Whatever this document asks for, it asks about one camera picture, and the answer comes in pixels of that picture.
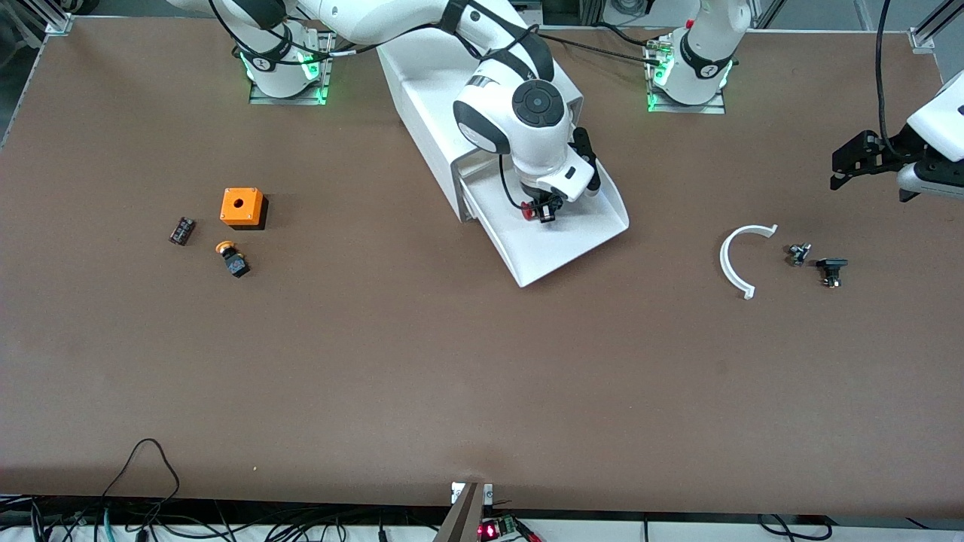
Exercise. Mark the white lowest cabinet drawer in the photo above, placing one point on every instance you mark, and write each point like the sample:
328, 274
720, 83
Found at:
550, 245

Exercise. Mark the orange capped black button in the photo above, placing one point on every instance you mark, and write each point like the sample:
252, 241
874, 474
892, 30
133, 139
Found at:
235, 261

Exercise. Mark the red capped black button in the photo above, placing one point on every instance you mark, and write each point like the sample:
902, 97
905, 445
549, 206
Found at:
528, 211

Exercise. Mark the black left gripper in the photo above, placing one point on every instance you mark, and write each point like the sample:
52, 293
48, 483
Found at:
889, 153

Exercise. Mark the white highest cabinet drawer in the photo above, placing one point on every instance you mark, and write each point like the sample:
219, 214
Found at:
478, 156

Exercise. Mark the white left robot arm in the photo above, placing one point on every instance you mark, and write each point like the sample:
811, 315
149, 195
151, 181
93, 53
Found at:
704, 45

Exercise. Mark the orange box with hole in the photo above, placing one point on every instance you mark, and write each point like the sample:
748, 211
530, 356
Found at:
241, 205

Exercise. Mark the aluminium frame corner profile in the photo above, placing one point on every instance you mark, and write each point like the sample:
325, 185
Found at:
53, 15
926, 34

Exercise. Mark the grey metal edge bracket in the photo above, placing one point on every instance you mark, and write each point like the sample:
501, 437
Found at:
467, 512

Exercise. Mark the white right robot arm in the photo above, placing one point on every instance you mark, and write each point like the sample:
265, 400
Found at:
527, 113

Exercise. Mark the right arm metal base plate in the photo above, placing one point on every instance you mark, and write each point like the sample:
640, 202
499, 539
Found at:
325, 71

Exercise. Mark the red lit circuit board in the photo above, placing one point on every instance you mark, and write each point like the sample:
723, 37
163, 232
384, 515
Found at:
493, 528

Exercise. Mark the small black terminal block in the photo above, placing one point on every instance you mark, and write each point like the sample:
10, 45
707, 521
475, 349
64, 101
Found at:
181, 231

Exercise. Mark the small black clamp part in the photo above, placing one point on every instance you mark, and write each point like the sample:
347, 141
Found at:
831, 268

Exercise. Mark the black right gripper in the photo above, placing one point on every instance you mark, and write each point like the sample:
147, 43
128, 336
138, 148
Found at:
544, 204

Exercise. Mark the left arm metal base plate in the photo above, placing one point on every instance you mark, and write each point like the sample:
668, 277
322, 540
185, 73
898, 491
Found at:
655, 102

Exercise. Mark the white drawer cabinet housing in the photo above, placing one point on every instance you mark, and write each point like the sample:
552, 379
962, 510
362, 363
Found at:
429, 105

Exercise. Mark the small grey metal part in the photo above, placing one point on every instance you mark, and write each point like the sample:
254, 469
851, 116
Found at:
798, 254

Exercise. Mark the white middle cabinet drawer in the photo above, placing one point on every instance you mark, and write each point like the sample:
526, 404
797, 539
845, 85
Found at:
482, 172

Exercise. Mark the white curved plastic bracket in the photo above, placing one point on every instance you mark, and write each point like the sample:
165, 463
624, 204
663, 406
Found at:
724, 263

